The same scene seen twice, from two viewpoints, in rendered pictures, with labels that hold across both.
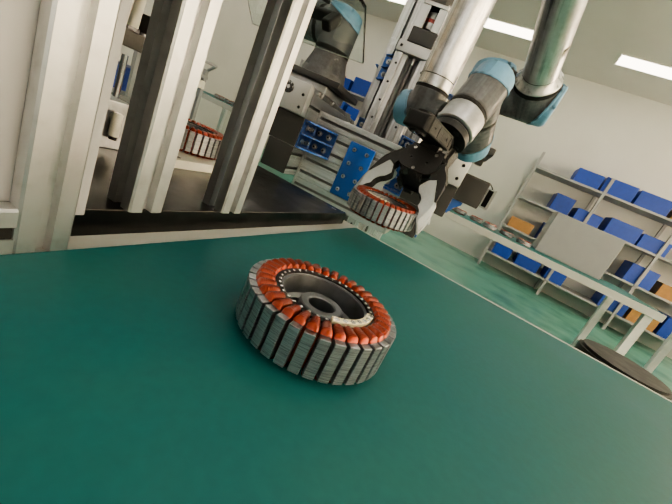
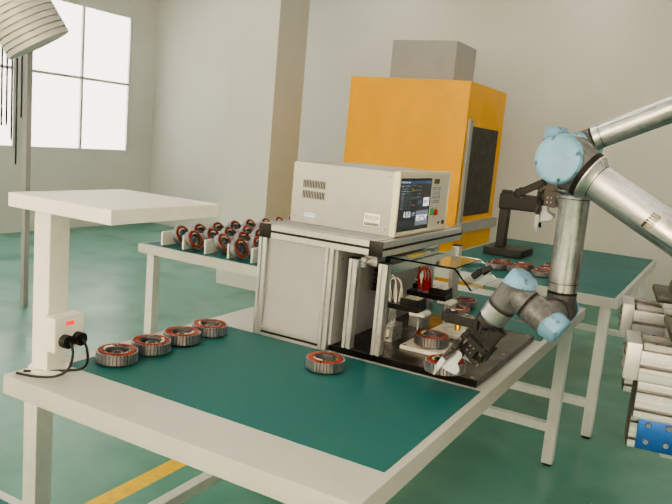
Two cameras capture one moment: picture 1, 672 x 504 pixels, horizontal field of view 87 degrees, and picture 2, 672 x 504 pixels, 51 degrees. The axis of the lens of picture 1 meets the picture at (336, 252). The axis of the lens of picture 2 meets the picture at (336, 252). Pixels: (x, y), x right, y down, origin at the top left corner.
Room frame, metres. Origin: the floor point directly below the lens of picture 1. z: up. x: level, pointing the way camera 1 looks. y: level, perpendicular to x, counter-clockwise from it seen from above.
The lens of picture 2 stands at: (0.52, -1.92, 1.40)
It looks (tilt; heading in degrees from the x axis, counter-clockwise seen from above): 9 degrees down; 98
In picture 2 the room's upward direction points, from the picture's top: 5 degrees clockwise
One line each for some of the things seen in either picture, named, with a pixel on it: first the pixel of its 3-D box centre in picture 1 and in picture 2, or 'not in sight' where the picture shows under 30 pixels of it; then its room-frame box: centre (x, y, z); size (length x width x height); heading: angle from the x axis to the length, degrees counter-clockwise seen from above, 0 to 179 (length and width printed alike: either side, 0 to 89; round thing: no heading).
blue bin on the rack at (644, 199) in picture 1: (648, 204); not in sight; (5.66, -3.86, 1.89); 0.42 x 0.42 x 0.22; 70
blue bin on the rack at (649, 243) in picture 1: (649, 244); not in sight; (5.56, -4.15, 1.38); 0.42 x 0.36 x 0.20; 157
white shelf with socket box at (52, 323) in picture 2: not in sight; (114, 286); (-0.29, -0.26, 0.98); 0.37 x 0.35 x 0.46; 70
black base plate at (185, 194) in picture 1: (122, 129); (439, 342); (0.55, 0.39, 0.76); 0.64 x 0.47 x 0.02; 70
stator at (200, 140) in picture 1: (187, 134); (431, 339); (0.52, 0.28, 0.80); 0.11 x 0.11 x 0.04
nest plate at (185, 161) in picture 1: (182, 150); (430, 346); (0.52, 0.28, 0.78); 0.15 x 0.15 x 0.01; 70
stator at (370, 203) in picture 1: (382, 207); (445, 365); (0.57, -0.04, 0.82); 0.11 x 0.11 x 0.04
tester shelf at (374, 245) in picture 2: not in sight; (368, 231); (0.27, 0.50, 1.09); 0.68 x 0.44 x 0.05; 70
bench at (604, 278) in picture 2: not in sight; (541, 318); (1.21, 2.68, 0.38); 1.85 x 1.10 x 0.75; 70
